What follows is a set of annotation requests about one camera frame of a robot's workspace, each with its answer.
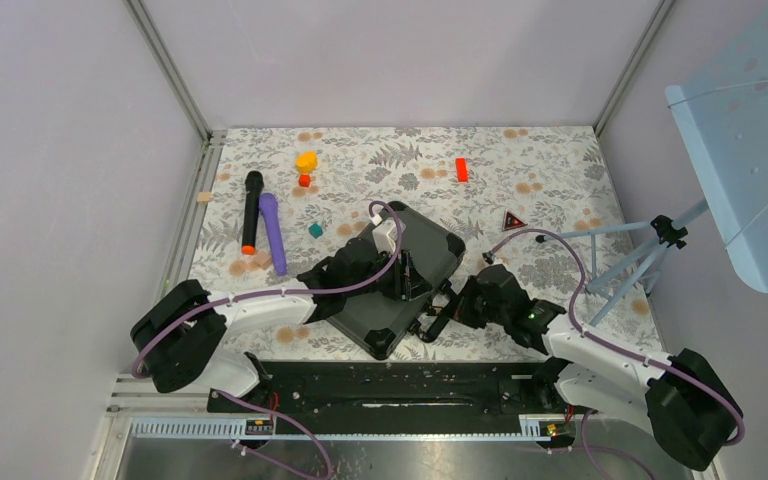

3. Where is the light blue perforated panel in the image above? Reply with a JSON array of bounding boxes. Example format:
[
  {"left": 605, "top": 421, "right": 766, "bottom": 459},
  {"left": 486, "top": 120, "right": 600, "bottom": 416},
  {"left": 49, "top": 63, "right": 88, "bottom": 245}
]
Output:
[{"left": 665, "top": 8, "right": 768, "bottom": 293}]

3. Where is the teal small cube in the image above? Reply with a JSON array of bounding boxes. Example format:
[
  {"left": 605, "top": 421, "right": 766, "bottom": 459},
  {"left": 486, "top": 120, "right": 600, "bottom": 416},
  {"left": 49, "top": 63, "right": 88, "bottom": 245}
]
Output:
[{"left": 308, "top": 223, "right": 323, "bottom": 238}]

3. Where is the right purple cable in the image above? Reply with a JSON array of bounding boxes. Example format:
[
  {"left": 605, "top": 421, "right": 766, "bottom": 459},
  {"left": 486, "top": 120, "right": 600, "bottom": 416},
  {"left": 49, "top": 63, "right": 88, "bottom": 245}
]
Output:
[{"left": 483, "top": 228, "right": 748, "bottom": 480}]

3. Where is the yellow cylinder block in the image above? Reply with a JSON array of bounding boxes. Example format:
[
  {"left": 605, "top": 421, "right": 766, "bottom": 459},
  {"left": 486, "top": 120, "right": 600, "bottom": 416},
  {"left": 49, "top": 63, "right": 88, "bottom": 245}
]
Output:
[{"left": 295, "top": 151, "right": 318, "bottom": 175}]

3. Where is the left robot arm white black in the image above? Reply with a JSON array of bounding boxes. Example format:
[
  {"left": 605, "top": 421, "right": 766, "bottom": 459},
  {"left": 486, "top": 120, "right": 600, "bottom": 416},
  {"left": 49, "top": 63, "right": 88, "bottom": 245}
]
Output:
[{"left": 130, "top": 238, "right": 432, "bottom": 411}]

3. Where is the black microphone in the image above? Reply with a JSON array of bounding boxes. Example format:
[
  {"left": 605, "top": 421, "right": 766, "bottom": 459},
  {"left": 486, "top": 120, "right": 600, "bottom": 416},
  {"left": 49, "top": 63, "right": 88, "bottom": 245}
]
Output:
[{"left": 241, "top": 170, "right": 264, "bottom": 255}]

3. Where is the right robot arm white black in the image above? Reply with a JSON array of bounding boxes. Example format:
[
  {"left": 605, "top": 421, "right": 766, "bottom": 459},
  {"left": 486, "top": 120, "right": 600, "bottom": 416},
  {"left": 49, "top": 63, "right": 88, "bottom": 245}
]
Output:
[{"left": 418, "top": 263, "right": 745, "bottom": 471}]

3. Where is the purple toy microphone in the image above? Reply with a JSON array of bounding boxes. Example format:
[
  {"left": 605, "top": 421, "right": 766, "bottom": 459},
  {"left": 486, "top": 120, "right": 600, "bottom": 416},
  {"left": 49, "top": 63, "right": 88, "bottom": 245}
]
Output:
[{"left": 259, "top": 192, "right": 288, "bottom": 276}]

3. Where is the black poker chip case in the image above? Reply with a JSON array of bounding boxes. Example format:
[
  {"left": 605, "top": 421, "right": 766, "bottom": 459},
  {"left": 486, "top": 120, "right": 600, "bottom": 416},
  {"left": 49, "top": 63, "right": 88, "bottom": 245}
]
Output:
[{"left": 326, "top": 201, "right": 466, "bottom": 360}]

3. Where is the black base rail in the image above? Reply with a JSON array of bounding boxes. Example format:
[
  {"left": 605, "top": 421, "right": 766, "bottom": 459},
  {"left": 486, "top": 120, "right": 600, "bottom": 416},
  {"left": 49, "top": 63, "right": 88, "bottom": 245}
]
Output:
[{"left": 245, "top": 361, "right": 585, "bottom": 436}]

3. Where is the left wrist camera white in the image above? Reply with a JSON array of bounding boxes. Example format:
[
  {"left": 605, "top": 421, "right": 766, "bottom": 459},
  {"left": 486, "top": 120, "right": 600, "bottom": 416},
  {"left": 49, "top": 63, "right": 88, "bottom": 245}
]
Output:
[{"left": 371, "top": 215, "right": 398, "bottom": 254}]

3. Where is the red black triangle card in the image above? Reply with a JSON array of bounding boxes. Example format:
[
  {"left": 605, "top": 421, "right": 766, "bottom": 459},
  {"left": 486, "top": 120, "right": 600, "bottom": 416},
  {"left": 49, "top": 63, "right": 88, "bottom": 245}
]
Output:
[{"left": 502, "top": 211, "right": 528, "bottom": 232}]

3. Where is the red block beside case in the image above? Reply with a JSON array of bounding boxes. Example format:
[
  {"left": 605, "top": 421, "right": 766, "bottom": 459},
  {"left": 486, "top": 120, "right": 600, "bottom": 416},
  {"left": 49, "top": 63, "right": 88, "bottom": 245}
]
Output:
[{"left": 455, "top": 157, "right": 469, "bottom": 183}]

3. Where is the light blue tripod stand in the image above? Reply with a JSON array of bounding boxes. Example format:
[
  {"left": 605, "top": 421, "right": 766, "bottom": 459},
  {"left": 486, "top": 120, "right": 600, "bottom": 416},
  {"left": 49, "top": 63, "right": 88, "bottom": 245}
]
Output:
[{"left": 559, "top": 200, "right": 709, "bottom": 326}]

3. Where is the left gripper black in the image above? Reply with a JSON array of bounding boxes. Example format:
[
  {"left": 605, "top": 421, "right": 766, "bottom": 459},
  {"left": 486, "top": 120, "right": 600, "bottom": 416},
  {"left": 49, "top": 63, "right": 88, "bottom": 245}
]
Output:
[{"left": 346, "top": 249, "right": 432, "bottom": 305}]

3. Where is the floral table mat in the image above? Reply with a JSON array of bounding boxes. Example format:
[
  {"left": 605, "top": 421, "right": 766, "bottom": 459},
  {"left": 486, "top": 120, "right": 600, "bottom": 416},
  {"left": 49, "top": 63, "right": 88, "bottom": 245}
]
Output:
[{"left": 190, "top": 126, "right": 632, "bottom": 322}]

